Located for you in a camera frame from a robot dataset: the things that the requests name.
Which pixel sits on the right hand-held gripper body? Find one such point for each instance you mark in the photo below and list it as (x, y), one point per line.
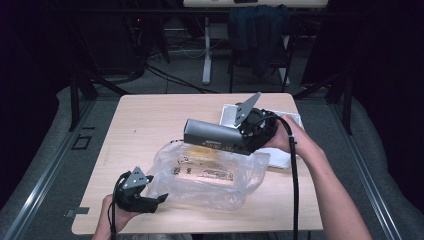
(261, 130)

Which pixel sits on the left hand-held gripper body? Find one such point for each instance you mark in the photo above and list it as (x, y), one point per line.
(133, 200)

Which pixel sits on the white plastic tray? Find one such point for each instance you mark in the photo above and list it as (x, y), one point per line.
(280, 158)

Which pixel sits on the clear plastic bag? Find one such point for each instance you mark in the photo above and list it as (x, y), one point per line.
(206, 180)

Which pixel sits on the person's left hand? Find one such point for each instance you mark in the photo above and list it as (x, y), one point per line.
(116, 216)

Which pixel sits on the person's right hand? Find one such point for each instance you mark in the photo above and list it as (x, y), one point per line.
(293, 136)

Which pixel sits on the black chair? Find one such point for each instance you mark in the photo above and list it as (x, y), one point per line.
(288, 60)

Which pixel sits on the black metal stand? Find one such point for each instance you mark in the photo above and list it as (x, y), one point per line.
(75, 100)
(347, 103)

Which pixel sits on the white desk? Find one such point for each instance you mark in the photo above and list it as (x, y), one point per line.
(207, 50)

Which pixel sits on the dark cloth on chair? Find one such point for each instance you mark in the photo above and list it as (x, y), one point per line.
(258, 30)

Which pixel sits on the grey metal table bracket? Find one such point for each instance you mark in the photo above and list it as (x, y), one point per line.
(77, 211)

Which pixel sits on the aluminium floor rail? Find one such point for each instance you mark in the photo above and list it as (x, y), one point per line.
(376, 200)
(43, 180)

